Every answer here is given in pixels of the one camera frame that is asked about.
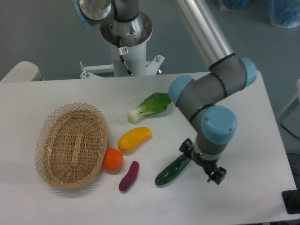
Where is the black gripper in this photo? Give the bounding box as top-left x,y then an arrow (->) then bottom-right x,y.
179,138 -> 227,185

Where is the dark green cucumber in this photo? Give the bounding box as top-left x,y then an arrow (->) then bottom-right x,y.
155,154 -> 191,186

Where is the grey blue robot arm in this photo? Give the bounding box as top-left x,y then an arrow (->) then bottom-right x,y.
73,0 -> 257,186

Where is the purple sweet potato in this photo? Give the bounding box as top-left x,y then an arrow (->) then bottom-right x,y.
119,161 -> 139,192

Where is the green bok choy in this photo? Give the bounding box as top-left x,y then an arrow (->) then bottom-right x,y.
127,92 -> 172,123

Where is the yellow mango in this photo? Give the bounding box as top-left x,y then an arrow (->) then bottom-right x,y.
118,127 -> 152,152

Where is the orange fruit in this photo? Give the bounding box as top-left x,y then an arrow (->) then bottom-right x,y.
103,148 -> 123,171

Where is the black device at edge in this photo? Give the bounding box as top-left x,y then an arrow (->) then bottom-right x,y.
282,190 -> 300,215

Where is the woven wicker basket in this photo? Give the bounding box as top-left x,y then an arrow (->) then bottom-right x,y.
35,103 -> 108,189

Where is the blue plastic bag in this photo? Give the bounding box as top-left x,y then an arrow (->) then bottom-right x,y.
268,0 -> 300,28

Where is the white chair back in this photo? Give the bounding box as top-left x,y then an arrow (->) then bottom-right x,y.
0,61 -> 45,83

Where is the white side table frame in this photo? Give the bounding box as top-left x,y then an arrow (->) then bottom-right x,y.
277,80 -> 300,122

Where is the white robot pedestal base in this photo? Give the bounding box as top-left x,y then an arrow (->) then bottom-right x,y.
80,11 -> 165,79

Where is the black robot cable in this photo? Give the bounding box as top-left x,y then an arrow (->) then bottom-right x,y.
116,35 -> 134,76

